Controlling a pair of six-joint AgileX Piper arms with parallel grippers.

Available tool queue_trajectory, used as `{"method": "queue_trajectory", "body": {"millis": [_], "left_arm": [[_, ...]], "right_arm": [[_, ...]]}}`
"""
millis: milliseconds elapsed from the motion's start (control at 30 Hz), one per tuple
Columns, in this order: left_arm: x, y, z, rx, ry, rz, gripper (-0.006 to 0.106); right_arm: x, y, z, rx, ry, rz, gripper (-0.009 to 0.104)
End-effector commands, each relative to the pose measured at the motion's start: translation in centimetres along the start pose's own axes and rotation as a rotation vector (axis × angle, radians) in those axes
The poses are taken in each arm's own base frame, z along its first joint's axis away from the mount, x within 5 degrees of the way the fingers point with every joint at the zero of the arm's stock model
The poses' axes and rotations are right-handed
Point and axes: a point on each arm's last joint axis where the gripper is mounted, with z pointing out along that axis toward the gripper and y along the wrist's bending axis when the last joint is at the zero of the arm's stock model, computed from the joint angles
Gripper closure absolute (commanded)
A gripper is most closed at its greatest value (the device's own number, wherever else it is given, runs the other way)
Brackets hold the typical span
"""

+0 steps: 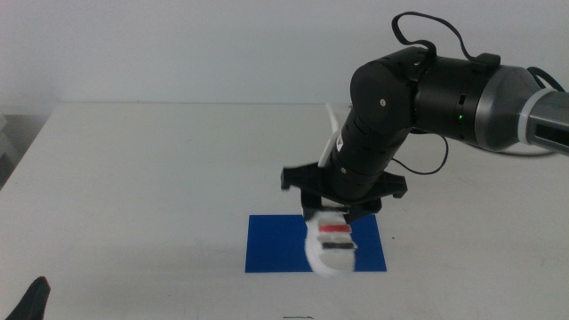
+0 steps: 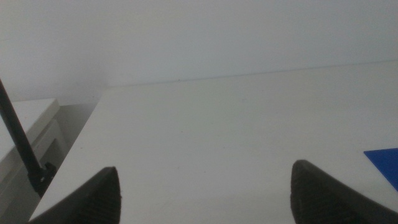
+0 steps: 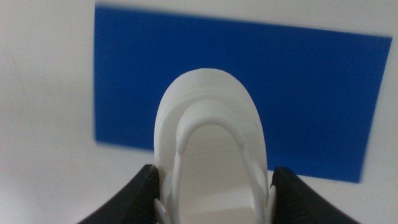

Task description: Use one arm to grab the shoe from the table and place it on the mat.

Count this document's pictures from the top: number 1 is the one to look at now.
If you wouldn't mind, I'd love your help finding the thin black cable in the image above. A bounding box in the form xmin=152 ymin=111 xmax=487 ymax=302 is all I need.
xmin=390 ymin=133 xmax=450 ymax=176

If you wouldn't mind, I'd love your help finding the thick black cable loop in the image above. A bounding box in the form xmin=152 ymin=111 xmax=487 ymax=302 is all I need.
xmin=390 ymin=11 xmax=501 ymax=73

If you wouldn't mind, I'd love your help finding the white shoe with red strap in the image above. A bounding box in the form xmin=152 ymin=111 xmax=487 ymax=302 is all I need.
xmin=304 ymin=210 xmax=358 ymax=279

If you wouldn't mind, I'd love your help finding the blue rectangular mat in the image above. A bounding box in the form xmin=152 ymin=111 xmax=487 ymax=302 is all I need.
xmin=244 ymin=214 xmax=388 ymax=273

